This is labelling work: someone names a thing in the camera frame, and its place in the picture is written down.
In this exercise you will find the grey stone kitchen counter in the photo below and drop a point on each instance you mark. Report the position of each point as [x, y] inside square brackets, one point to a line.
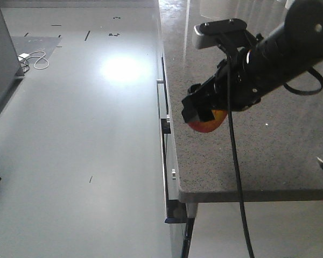
[279, 142]

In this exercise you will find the grey cabinet at left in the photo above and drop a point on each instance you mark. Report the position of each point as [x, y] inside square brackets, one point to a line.
[10, 68]

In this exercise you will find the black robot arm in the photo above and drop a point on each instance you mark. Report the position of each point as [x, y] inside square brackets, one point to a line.
[255, 65]

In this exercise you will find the red yellow apple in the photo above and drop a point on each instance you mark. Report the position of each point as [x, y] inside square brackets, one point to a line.
[209, 126]

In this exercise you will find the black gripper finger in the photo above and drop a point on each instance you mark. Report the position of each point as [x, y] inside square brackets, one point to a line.
[193, 112]

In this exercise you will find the white power adapter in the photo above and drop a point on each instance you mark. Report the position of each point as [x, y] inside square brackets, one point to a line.
[23, 56]

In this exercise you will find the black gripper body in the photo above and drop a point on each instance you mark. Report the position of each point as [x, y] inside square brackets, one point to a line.
[233, 86]

